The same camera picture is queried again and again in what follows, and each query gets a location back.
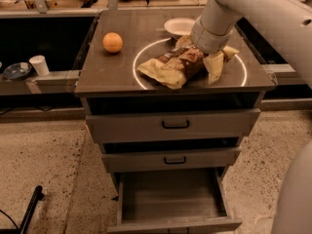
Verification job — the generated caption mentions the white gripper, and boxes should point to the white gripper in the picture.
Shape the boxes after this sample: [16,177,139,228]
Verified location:
[175,17,233,85]

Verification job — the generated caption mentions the brown and yellow chip bag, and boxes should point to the brown and yellow chip bag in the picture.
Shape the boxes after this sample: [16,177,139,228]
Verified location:
[136,44,240,91]

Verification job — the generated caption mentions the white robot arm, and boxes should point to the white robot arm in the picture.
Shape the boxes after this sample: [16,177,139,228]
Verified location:
[191,0,312,234]

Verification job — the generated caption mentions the top grey drawer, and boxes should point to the top grey drawer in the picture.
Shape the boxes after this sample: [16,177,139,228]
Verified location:
[87,108,260,143]

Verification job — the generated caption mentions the grey drawer cabinet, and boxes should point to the grey drawer cabinet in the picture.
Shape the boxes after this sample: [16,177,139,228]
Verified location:
[76,8,273,234]

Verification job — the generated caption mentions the middle grey drawer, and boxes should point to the middle grey drawer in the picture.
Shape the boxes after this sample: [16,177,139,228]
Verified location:
[102,147,241,173]

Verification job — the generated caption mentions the bottom grey open drawer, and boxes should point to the bottom grey open drawer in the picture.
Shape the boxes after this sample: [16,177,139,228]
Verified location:
[107,168,242,234]

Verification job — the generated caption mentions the white paper bowl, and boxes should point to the white paper bowl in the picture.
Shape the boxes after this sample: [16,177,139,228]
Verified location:
[164,18,195,40]

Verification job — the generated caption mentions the orange fruit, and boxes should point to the orange fruit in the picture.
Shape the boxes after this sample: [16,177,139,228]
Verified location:
[102,32,123,53]

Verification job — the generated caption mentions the white paper cup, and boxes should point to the white paper cup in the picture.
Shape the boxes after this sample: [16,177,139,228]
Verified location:
[29,55,50,76]

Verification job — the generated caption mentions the dark blue plate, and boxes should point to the dark blue plate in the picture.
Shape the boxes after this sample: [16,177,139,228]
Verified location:
[3,62,32,81]

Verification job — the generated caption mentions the black metal leg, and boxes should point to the black metal leg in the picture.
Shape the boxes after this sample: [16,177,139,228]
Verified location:
[0,185,44,234]

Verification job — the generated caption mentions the black cable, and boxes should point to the black cable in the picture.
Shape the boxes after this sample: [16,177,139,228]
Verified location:
[0,209,20,230]

